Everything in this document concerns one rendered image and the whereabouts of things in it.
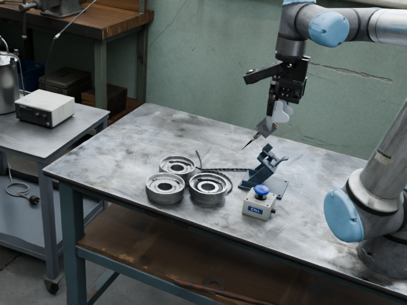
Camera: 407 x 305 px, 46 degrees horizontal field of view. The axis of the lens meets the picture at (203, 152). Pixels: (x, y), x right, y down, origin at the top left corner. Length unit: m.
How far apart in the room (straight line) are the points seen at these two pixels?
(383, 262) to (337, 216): 0.20
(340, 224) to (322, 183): 0.45
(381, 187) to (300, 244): 0.32
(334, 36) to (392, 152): 0.31
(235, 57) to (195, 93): 0.37
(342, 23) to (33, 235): 1.53
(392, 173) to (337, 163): 0.67
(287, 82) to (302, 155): 0.44
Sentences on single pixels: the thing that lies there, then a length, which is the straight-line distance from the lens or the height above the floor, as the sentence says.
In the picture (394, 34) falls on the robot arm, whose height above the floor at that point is 1.31.
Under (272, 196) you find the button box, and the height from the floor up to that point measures 0.84.
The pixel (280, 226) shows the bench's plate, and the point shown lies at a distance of 1.26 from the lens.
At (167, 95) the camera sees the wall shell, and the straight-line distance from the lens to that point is 3.20.
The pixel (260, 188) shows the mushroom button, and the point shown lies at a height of 0.87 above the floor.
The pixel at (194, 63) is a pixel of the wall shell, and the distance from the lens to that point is 3.05.
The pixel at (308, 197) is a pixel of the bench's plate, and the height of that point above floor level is 0.80.
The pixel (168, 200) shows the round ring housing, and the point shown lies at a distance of 1.27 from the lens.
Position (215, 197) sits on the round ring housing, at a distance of 1.28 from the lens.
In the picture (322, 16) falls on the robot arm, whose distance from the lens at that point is 1.11.
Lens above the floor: 1.54
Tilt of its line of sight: 29 degrees down
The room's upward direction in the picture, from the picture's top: 6 degrees clockwise
